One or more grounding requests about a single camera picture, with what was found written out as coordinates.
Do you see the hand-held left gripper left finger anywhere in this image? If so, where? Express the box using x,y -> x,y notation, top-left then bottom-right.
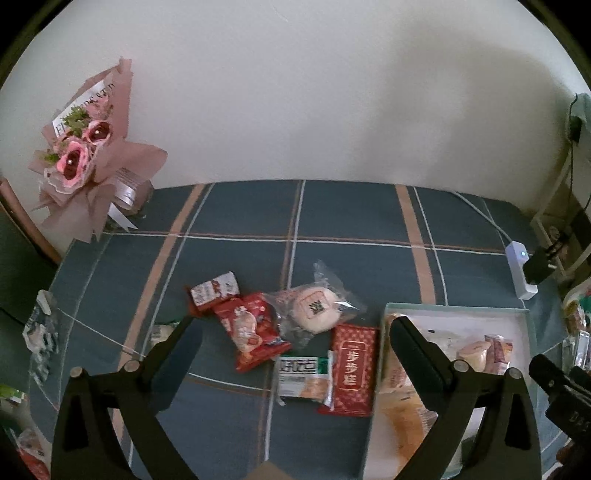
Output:
50,315 -> 203,480

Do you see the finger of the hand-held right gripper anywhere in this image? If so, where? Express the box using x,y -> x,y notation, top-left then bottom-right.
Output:
529,354 -> 572,396

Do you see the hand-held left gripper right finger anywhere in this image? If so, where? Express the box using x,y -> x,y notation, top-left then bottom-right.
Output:
390,316 -> 542,480

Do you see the round pastry clear packet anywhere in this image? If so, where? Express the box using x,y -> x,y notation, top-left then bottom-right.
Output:
150,320 -> 183,349

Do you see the yellow cake packet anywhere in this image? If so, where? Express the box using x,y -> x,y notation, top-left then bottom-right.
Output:
376,312 -> 439,467

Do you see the red gold print packet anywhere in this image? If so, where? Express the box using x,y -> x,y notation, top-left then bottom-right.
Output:
318,324 -> 380,418

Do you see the pink roll cake packet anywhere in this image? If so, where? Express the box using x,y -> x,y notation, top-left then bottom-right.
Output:
455,339 -> 492,374

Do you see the green tray white inside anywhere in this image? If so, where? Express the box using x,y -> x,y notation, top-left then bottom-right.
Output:
362,302 -> 543,480

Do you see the small red white packet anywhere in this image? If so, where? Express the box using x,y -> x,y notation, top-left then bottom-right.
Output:
187,271 -> 241,317

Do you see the red picture snack bag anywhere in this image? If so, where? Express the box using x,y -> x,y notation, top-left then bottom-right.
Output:
213,293 -> 293,374

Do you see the white green cracker packet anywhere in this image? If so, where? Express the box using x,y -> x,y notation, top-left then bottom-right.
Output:
276,351 -> 335,409

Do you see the white bun clear packet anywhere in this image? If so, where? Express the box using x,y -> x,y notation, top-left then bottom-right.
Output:
263,261 -> 368,349

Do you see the silver flat object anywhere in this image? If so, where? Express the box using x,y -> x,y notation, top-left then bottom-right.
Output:
570,330 -> 591,370

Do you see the green white bag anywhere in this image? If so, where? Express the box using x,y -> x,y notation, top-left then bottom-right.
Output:
561,286 -> 591,333

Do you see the black plug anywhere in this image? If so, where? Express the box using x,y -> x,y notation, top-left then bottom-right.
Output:
524,240 -> 566,287

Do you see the patterned tissue packet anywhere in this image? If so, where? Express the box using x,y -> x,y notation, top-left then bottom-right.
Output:
23,290 -> 61,384

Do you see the white shelf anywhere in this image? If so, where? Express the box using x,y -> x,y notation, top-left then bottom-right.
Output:
529,152 -> 591,282

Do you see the clear glass jar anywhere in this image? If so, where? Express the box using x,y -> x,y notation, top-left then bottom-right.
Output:
104,180 -> 155,232

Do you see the green printed box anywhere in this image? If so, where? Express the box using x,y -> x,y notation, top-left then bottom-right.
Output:
0,385 -> 26,409

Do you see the red white plastic bag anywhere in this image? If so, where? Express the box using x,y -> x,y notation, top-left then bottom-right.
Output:
14,427 -> 51,480

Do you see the green headboard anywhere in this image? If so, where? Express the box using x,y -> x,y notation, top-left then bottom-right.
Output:
0,178 -> 61,324

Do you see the pink rose bouquet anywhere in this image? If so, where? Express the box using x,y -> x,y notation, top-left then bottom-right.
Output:
28,56 -> 169,243

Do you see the white cable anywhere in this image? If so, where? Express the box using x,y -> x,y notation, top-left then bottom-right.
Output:
450,189 -> 515,245

